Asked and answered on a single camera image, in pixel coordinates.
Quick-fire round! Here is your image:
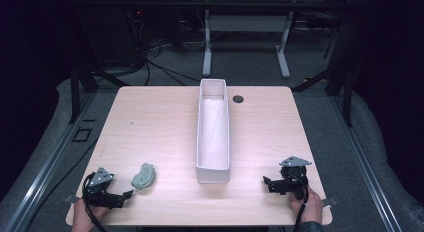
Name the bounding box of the pale green cloth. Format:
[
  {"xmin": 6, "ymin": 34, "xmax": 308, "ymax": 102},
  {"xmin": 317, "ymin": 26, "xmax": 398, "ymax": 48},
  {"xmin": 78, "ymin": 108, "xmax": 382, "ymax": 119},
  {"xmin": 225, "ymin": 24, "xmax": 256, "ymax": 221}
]
[{"xmin": 130, "ymin": 162, "xmax": 157, "ymax": 191}]

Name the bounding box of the long white box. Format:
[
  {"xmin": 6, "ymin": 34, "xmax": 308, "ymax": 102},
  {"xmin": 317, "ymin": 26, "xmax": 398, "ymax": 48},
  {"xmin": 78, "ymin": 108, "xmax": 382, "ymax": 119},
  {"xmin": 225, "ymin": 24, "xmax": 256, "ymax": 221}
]
[{"xmin": 195, "ymin": 78, "xmax": 231, "ymax": 185}]

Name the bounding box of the person's left hand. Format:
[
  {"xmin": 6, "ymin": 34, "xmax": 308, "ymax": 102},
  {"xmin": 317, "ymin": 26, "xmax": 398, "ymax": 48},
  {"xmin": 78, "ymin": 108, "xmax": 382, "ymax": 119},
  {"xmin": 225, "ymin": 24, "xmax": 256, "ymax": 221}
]
[{"xmin": 72, "ymin": 198, "xmax": 111, "ymax": 232}]

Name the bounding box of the grey metal table bracket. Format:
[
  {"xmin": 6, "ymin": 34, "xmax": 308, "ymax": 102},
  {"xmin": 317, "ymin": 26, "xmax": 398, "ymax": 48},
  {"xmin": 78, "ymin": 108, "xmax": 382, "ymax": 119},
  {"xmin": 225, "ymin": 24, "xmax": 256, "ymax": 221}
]
[
  {"xmin": 321, "ymin": 197, "xmax": 339, "ymax": 208},
  {"xmin": 63, "ymin": 193, "xmax": 81, "ymax": 205}
]

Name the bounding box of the white desk with grey legs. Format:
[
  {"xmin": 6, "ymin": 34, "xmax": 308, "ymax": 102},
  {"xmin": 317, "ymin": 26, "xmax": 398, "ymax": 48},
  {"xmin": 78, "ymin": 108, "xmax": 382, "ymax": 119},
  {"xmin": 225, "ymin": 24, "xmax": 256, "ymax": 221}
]
[{"xmin": 182, "ymin": 0, "xmax": 335, "ymax": 79}]

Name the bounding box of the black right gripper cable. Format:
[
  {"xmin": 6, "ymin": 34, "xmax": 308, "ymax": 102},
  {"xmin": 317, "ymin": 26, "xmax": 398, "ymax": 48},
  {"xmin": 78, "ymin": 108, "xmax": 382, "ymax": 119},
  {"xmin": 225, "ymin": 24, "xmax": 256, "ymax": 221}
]
[{"xmin": 292, "ymin": 173, "xmax": 311, "ymax": 232}]

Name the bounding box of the black metal frame stand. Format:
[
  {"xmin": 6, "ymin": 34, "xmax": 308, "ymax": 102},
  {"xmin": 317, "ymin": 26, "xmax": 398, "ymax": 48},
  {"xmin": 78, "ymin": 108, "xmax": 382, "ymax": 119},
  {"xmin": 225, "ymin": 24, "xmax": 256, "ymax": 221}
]
[
  {"xmin": 67, "ymin": 57, "xmax": 130, "ymax": 125},
  {"xmin": 292, "ymin": 57, "xmax": 355, "ymax": 128}
]

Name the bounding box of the person's right hand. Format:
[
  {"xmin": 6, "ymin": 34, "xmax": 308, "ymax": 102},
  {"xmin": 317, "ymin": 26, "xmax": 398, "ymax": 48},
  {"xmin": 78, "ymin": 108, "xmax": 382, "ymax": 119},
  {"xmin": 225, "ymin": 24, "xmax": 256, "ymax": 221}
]
[{"xmin": 288, "ymin": 186, "xmax": 324, "ymax": 225}]

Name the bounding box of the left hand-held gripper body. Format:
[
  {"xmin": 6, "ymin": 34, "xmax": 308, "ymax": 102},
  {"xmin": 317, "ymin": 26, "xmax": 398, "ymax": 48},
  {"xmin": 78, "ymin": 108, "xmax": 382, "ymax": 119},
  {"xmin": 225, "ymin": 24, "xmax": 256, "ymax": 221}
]
[{"xmin": 82, "ymin": 167, "xmax": 118, "ymax": 210}]

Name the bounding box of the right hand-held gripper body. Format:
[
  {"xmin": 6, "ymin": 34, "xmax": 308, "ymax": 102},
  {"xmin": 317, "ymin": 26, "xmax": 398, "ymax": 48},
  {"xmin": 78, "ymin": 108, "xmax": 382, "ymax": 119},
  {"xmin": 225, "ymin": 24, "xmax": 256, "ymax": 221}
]
[{"xmin": 271, "ymin": 155, "xmax": 313, "ymax": 202}]

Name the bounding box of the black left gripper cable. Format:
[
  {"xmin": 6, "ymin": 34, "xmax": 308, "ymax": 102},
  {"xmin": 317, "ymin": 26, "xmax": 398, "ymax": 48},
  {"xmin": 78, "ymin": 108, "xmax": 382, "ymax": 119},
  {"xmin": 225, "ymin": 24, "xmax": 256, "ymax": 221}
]
[{"xmin": 81, "ymin": 172, "xmax": 108, "ymax": 232}]

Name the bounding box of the aluminium floor rail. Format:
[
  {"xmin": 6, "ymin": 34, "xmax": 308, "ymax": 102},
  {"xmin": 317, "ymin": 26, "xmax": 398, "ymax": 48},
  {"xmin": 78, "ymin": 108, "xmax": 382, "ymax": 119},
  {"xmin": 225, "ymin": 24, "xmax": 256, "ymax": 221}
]
[
  {"xmin": 2, "ymin": 91, "xmax": 97, "ymax": 232},
  {"xmin": 332, "ymin": 95, "xmax": 405, "ymax": 232}
]

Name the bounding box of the black floor cable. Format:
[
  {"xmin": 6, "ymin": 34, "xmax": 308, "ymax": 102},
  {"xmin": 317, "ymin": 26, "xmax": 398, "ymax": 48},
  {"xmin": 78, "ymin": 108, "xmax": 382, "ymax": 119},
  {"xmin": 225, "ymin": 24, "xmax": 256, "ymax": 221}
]
[{"xmin": 143, "ymin": 57, "xmax": 202, "ymax": 87}]

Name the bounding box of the dark equipment rack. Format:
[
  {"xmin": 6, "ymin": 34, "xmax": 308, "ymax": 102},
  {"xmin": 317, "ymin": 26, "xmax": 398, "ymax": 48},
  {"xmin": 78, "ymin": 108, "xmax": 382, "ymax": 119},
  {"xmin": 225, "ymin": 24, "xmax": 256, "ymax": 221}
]
[{"xmin": 124, "ymin": 7, "xmax": 148, "ymax": 65}]

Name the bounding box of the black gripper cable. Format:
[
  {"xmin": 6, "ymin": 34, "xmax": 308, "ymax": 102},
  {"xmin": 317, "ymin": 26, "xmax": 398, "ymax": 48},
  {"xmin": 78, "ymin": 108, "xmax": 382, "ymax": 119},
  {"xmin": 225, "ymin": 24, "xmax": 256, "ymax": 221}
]
[
  {"xmin": 81, "ymin": 172, "xmax": 108, "ymax": 232},
  {"xmin": 292, "ymin": 173, "xmax": 311, "ymax": 232}
]

